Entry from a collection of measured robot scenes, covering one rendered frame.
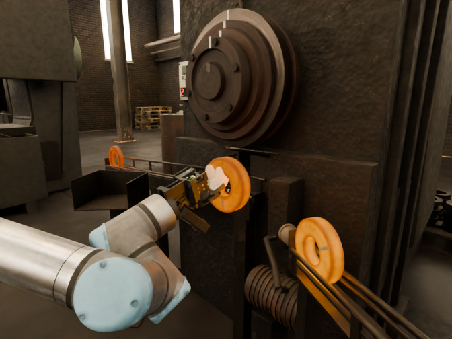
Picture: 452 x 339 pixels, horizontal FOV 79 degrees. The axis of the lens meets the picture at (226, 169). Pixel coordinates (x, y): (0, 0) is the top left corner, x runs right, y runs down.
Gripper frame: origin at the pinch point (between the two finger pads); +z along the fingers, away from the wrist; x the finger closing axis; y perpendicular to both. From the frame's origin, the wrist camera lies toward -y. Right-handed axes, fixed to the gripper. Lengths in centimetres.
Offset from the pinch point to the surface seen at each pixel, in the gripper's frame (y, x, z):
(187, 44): 34, 62, 48
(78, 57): 57, 799, 267
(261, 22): 36.2, 5.9, 33.0
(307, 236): -11.8, -23.2, 1.4
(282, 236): -19.6, -12.5, 5.7
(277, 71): 22.2, -0.7, 28.8
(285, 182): -10.4, -6.0, 19.1
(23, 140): -15, 256, -8
